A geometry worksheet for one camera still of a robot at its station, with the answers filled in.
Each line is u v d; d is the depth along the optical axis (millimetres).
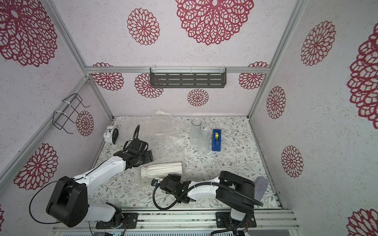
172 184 636
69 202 417
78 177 456
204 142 944
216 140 1001
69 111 791
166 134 1052
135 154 672
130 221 737
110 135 962
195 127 945
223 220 722
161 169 847
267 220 760
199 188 554
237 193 402
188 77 955
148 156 809
